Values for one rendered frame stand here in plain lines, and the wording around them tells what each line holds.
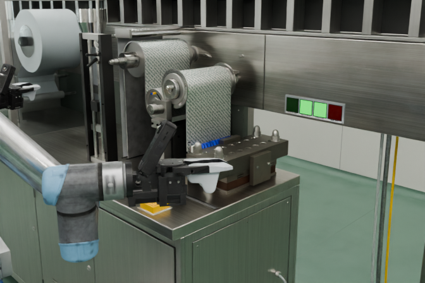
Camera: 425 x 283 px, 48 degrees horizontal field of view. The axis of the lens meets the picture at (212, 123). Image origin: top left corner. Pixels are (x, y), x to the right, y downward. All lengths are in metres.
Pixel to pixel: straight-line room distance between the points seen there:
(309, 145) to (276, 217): 2.88
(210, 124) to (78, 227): 0.97
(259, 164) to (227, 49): 0.53
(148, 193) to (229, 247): 0.77
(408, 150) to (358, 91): 2.60
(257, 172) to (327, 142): 2.86
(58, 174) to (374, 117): 1.07
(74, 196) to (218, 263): 0.84
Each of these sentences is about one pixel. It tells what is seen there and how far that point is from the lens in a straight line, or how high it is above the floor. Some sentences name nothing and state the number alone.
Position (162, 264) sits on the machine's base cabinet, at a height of 0.73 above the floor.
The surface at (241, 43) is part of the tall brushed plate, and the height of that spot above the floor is 1.40.
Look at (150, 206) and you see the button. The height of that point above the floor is 0.92.
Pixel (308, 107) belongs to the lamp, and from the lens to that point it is 1.76.
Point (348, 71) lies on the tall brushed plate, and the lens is 1.66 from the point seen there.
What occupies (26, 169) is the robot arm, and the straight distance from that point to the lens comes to 1.05.
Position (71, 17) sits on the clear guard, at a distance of 2.61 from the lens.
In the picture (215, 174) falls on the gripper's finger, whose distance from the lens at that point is 0.94.
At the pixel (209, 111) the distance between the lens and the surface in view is 1.80.
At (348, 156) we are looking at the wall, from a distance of 4.49.
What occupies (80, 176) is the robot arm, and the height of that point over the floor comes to 1.24.
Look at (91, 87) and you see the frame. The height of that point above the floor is 1.22.
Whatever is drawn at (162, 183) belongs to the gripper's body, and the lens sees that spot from 0.93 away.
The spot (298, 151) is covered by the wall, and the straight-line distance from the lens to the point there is 4.77.
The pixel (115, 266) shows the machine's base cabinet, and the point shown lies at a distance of 1.86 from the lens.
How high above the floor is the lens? 1.55
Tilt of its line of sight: 14 degrees down
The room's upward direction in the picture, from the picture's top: straight up
